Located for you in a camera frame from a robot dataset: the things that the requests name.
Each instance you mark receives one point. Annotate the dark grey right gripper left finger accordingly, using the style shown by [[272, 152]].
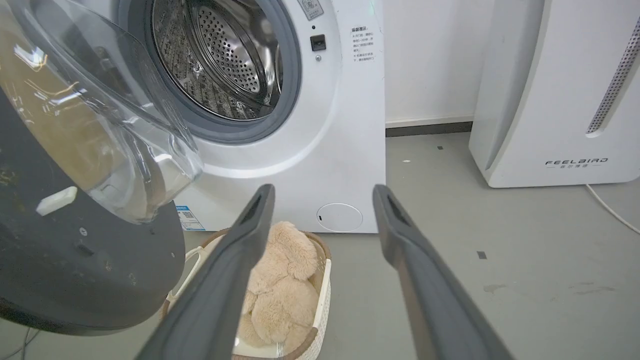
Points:
[[215, 295]]

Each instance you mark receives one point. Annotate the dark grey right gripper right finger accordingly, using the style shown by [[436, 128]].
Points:
[[430, 295]]

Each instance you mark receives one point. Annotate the round washing machine door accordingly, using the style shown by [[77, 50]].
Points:
[[75, 200]]

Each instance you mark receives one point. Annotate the white front-load washing machine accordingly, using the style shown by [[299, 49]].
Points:
[[320, 125]]

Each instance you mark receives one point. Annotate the beige plush teddy bear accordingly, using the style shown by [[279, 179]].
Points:
[[282, 295]]

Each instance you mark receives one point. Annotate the white woven laundry basket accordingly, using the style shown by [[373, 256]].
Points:
[[322, 295]]

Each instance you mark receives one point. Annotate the white Feelbird air purifier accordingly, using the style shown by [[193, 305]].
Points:
[[555, 95]]

